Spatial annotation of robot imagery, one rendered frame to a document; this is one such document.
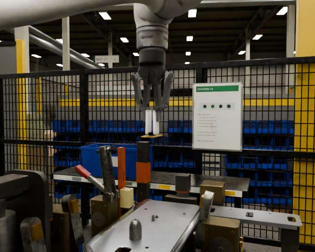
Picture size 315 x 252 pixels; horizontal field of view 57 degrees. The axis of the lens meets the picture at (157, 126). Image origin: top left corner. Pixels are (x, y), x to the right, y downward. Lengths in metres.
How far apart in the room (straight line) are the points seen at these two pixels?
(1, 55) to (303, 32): 2.62
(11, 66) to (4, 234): 2.55
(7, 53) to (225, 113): 2.34
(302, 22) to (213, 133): 0.60
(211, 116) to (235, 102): 0.12
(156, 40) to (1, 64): 2.50
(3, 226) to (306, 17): 1.30
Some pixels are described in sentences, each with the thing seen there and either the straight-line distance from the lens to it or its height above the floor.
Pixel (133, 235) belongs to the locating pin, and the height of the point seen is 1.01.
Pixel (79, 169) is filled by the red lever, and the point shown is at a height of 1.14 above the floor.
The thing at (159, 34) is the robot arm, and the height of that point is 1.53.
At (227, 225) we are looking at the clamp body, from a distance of 0.77.
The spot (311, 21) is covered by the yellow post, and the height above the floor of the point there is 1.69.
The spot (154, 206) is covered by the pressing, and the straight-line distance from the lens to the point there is 1.02.
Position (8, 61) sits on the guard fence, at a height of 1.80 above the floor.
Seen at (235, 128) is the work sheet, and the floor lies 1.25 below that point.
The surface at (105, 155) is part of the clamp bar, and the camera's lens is 0.90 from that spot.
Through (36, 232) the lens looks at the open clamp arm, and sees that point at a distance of 0.67.
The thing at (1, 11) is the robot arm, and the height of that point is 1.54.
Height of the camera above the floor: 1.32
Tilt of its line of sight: 3 degrees down
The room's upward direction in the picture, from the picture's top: straight up
